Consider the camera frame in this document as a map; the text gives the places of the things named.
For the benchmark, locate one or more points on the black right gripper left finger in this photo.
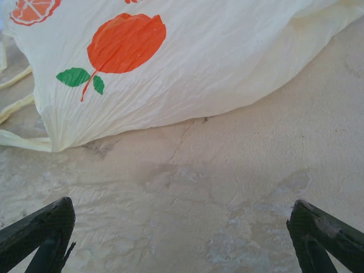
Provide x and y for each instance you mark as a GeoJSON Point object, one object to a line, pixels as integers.
{"type": "Point", "coordinates": [37, 236]}

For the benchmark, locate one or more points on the cream plastic bag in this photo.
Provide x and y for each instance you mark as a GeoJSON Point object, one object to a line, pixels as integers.
{"type": "Point", "coordinates": [199, 71]}

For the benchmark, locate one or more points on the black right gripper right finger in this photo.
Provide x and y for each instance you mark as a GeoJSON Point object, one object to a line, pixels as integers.
{"type": "Point", "coordinates": [327, 241]}

